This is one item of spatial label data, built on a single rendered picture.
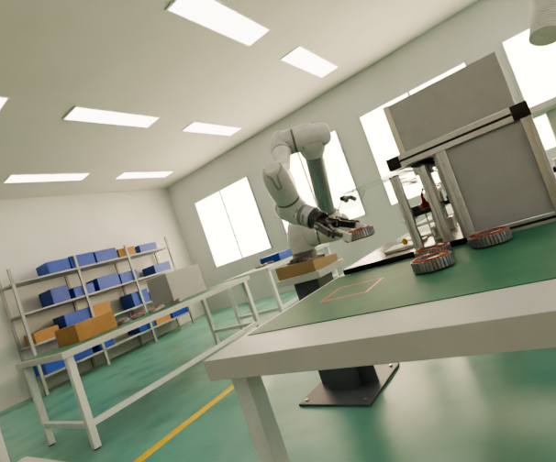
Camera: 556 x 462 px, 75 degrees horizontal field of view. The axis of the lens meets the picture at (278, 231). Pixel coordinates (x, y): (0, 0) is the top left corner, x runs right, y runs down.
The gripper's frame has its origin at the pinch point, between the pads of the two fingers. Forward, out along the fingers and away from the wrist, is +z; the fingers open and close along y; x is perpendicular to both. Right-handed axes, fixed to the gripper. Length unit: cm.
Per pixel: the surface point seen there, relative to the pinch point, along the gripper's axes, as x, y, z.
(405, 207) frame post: 8.5, -16.4, 8.0
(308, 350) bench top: -1, 60, 32
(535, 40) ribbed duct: 79, -160, -3
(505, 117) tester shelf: 41, -24, 31
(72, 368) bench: -146, 66, -185
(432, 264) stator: 5.0, 15.1, 34.2
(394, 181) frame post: 17.3, -16.2, 2.5
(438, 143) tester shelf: 32.0, -18.8, 14.7
